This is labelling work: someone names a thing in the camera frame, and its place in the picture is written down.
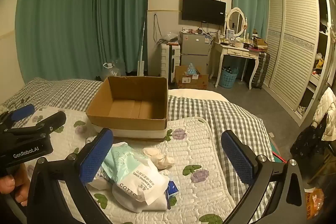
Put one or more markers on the cream soft gloves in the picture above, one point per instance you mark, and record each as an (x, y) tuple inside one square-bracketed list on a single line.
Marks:
[(160, 158)]

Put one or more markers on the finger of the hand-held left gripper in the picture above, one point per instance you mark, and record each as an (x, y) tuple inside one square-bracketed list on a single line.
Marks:
[(52, 119), (23, 111)]

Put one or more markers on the floral quilted mat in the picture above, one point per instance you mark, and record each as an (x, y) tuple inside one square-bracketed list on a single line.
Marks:
[(197, 140)]

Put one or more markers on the clear water jug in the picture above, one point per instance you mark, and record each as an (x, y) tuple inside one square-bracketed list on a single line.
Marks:
[(113, 70)]

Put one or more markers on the white padded jacket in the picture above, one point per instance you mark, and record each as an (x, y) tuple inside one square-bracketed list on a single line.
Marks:
[(326, 113)]

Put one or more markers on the narrow green curtain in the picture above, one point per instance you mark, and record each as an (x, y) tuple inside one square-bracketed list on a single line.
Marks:
[(249, 3)]

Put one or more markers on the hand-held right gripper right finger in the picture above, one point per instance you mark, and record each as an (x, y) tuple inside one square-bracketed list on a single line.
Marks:
[(237, 158)]

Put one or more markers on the white suitcase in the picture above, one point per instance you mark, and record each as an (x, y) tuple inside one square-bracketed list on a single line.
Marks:
[(168, 61)]

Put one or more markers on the white dressing table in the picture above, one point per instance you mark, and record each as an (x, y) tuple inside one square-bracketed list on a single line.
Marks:
[(236, 52)]

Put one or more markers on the dark suitcase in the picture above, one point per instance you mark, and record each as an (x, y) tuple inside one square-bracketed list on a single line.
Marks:
[(260, 69)]

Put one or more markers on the white louvred wardrobe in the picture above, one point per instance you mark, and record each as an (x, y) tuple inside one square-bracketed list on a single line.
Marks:
[(294, 43)]

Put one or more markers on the light green tissue pack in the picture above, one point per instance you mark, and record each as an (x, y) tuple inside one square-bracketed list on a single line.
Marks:
[(123, 161)]

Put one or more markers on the orange snack bag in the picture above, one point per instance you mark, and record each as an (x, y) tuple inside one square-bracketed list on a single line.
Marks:
[(313, 201)]

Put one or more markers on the blue laundry basket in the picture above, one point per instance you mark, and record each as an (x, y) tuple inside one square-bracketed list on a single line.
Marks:
[(227, 79)]

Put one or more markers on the small photo frame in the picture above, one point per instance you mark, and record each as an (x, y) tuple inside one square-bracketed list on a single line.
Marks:
[(231, 34)]

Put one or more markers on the small grey fridge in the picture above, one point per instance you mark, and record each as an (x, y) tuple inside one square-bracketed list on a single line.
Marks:
[(194, 47)]

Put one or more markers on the green corner curtain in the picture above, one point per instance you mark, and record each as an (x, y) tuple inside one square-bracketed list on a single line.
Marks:
[(123, 16)]

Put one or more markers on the white cleansing towel pack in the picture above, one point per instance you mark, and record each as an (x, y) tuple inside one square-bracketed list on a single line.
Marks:
[(141, 190)]

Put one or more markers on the small blue white packet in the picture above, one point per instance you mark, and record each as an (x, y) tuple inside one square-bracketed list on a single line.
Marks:
[(172, 188)]

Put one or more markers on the dark clothes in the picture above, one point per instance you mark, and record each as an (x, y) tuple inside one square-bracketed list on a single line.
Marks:
[(307, 140)]

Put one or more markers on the person's left hand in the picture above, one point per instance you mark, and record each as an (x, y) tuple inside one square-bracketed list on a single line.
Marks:
[(10, 184)]

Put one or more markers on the teal plastic bag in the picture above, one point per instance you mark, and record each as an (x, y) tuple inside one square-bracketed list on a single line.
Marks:
[(192, 69)]

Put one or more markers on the clear plastic bag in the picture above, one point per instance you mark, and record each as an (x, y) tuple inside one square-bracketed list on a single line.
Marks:
[(170, 37)]

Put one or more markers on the wide green curtain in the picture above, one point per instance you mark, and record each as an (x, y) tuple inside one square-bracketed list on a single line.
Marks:
[(60, 16)]

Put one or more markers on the cardboard box with labels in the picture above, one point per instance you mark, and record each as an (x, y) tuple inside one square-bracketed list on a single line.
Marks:
[(191, 81)]

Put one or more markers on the cream blanket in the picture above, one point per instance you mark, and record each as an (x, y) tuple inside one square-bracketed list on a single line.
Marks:
[(194, 95)]

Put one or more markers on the black wall television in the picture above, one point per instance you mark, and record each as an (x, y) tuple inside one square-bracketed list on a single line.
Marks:
[(203, 10)]

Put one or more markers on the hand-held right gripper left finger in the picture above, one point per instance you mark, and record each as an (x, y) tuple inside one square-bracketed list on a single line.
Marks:
[(96, 157)]

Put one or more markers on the grey gingham bedsheet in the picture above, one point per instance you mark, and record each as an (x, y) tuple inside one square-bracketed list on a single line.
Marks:
[(210, 111)]

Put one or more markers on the white oval mirror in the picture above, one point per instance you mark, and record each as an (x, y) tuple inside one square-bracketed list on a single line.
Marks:
[(236, 20)]

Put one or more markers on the white flat mop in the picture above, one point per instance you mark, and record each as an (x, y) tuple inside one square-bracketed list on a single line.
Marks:
[(141, 61)]

